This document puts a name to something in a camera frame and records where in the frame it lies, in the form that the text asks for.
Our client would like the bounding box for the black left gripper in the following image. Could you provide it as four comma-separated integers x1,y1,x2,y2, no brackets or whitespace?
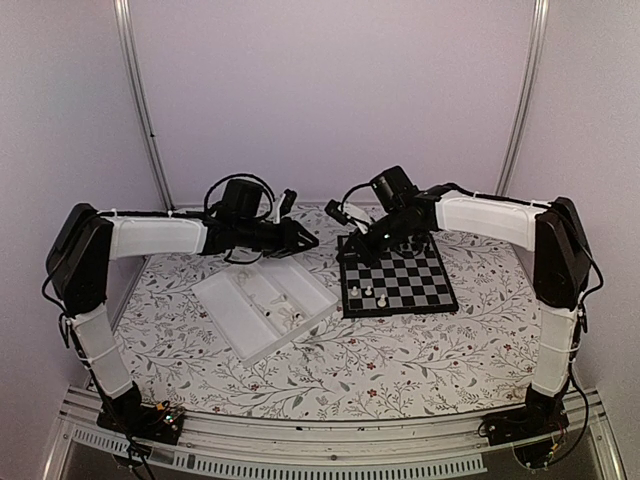
237,216,320,259

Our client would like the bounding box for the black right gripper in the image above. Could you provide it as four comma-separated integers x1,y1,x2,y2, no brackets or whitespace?
337,207,420,267

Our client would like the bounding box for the black and silver chessboard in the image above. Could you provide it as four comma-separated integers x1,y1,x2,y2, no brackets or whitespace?
337,237,459,318

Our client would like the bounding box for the white plastic tray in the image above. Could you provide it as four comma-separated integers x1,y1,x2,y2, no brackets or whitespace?
192,257,338,367

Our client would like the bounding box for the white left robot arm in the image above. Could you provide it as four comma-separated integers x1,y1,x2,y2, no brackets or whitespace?
41,174,319,434

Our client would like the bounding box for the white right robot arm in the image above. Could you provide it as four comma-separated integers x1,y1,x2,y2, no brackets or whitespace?
325,166,600,398

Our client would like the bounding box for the black chess pawns row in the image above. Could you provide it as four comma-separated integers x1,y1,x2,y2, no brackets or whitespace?
394,240,431,257

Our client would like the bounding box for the black chess pieces back row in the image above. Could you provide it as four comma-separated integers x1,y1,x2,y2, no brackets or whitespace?
400,232,432,244

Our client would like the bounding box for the floral patterned table mat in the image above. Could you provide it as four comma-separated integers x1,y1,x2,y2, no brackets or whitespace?
115,233,540,420

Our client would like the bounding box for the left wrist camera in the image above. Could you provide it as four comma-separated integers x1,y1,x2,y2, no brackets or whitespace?
272,189,297,224

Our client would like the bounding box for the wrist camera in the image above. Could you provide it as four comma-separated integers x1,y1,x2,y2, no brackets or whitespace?
324,200,372,234
272,189,297,224

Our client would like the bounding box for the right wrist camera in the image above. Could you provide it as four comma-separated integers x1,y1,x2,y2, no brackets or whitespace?
324,200,372,234

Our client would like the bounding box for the front aluminium rail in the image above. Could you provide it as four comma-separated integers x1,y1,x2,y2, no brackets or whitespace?
43,387,631,479

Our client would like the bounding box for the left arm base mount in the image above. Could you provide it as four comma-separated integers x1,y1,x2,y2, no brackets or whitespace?
97,386,185,445

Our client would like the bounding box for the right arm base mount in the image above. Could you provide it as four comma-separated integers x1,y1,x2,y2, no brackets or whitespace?
477,386,569,469

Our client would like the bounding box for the left aluminium frame post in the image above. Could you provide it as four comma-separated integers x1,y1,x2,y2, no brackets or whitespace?
113,0,174,210

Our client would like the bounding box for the aluminium frame post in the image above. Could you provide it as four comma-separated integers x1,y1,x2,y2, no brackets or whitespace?
113,0,174,210
495,0,550,196

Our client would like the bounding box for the right aluminium frame post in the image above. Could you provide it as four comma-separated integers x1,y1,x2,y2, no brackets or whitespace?
495,0,550,196

